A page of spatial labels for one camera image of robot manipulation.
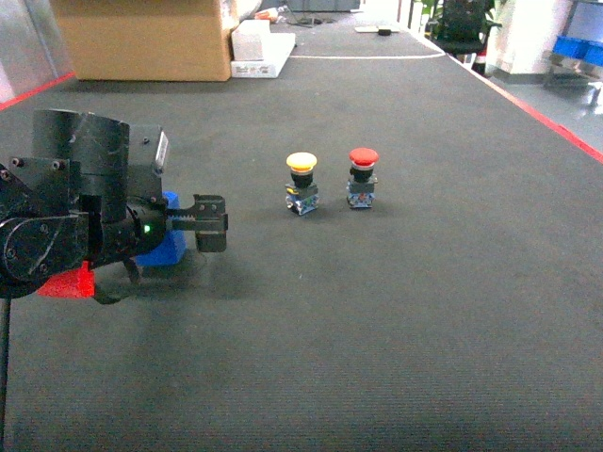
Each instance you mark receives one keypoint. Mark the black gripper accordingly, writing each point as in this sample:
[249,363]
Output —
[121,189]

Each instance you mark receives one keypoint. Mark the blue plastic part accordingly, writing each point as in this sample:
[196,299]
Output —
[170,245]

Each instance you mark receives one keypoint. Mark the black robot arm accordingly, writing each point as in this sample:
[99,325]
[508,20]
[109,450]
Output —
[44,231]

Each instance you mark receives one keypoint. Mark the red plastic part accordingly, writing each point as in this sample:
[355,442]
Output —
[73,284]

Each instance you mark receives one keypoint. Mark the yellow mushroom push button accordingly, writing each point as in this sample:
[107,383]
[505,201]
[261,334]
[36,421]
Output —
[302,194]

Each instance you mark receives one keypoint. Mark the red mushroom push button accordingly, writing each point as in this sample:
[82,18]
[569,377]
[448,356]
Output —
[362,181]

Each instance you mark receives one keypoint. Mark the white flat box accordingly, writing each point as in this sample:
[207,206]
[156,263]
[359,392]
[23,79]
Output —
[259,53]

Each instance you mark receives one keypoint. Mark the large cardboard box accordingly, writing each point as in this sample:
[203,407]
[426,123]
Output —
[173,41]

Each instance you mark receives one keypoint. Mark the dark grey table mat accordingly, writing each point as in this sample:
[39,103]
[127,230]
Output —
[461,312]

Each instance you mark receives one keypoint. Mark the black office chair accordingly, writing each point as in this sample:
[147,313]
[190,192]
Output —
[460,27]

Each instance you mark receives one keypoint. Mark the blue bins on far rack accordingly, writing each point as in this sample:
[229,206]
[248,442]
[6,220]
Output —
[589,51]

